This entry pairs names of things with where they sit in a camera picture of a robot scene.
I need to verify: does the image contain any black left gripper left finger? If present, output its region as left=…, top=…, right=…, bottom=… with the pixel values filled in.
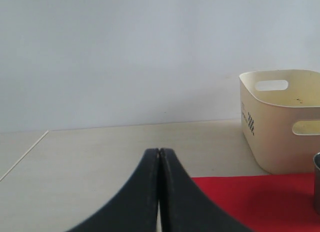
left=69, top=148, right=160, bottom=232

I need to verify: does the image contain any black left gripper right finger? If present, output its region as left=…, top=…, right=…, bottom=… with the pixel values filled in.
left=159, top=148, right=251, bottom=232

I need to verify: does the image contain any red tablecloth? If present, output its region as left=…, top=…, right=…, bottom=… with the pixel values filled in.
left=194, top=173, right=320, bottom=231

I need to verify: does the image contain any cream plastic bin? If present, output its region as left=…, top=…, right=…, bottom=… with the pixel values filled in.
left=239, top=69, right=320, bottom=174

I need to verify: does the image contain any steel cup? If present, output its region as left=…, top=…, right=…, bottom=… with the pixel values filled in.
left=313, top=153, right=320, bottom=214

